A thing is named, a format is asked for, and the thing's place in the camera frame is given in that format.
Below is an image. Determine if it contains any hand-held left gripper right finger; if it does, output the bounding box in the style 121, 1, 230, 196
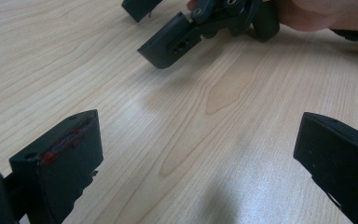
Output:
293, 111, 358, 224

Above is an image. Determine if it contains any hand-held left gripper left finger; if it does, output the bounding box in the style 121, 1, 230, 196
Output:
8, 109, 104, 224

